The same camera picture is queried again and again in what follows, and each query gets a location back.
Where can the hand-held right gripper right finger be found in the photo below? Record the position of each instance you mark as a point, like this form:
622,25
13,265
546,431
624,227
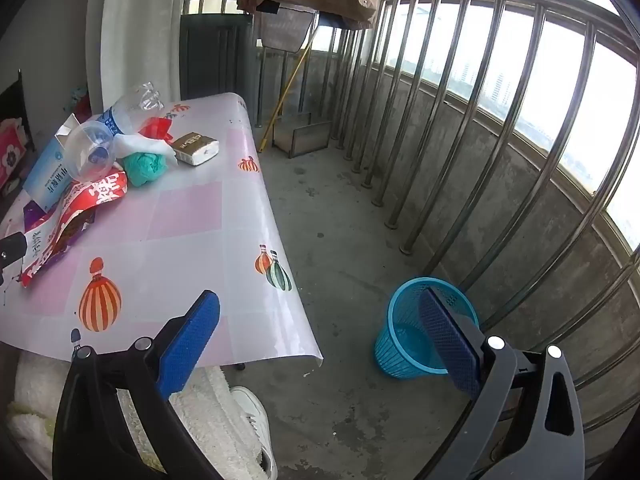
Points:
450,340

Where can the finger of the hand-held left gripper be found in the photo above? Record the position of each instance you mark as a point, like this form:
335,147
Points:
12,250

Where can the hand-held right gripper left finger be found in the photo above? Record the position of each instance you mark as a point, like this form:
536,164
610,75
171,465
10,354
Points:
190,345

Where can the purple instant noodle bag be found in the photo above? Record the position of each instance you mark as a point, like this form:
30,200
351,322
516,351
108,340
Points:
32,215

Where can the blue plastic wastebasket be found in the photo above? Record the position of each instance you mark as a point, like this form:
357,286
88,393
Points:
400,310

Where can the red snack wrapper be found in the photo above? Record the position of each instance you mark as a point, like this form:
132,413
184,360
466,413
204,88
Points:
159,127

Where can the white fluffy robe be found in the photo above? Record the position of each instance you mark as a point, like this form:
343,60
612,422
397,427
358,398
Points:
225,410

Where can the blue white carton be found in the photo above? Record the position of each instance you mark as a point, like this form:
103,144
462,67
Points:
47,170

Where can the white shoe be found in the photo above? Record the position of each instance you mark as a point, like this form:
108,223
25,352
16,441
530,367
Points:
252,410

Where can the pink floral box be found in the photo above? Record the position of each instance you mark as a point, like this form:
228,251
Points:
10,152

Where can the red white snack bag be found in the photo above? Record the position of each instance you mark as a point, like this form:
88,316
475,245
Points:
100,192

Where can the pink printed tablecloth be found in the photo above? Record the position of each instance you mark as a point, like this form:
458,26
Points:
175,240

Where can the clear plastic cup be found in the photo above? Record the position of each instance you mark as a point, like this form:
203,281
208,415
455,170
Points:
82,150

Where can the black board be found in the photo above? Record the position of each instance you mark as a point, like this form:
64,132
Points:
15,100

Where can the teal plastic bag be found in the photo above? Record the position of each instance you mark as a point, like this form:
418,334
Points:
145,170

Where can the colourful plastic toys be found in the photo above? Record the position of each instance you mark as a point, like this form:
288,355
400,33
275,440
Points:
77,102

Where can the white crumpled tissue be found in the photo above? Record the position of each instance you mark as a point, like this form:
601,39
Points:
137,144

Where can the clear plastic bottle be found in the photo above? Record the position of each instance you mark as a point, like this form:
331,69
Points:
117,117

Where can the tissue packet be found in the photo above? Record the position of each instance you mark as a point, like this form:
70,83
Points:
197,152

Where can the metal dustpan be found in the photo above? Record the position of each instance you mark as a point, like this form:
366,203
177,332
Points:
305,140

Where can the dark green panel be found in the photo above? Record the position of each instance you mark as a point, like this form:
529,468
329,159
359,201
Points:
215,60

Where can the grey woven panel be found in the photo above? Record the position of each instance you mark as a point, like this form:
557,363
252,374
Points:
285,27

